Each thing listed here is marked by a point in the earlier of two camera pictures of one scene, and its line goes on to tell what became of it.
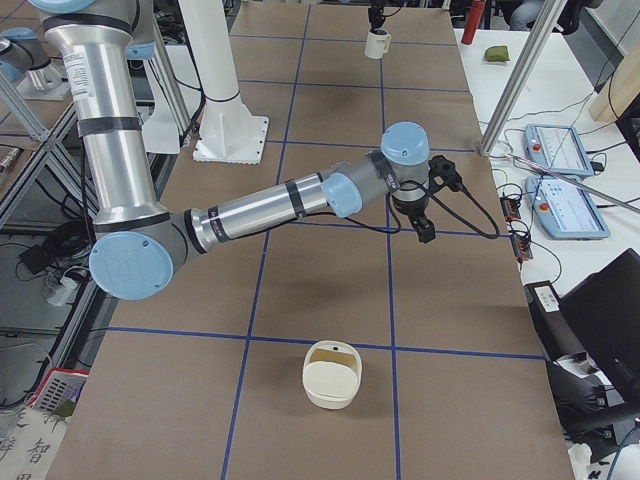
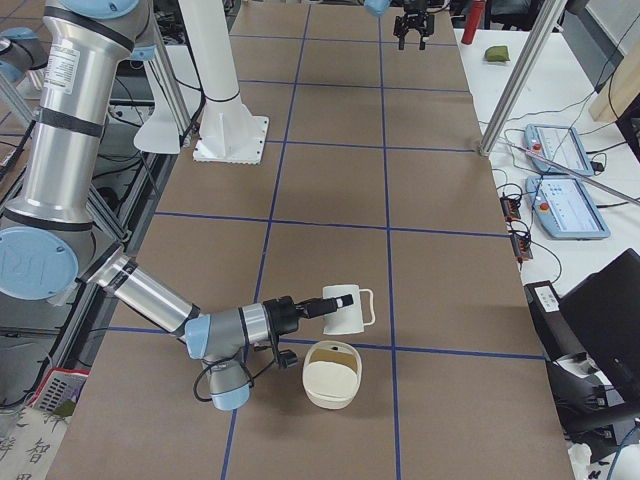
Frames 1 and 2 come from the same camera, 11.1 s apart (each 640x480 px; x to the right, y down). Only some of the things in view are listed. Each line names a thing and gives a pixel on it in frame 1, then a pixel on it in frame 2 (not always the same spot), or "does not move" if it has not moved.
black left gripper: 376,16 to 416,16
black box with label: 555,332 does not move
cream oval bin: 332,373 does not move
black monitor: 605,306 does not move
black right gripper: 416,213 to 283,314
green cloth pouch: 498,53 does not move
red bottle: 473,21 does not move
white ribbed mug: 377,45 to 347,319
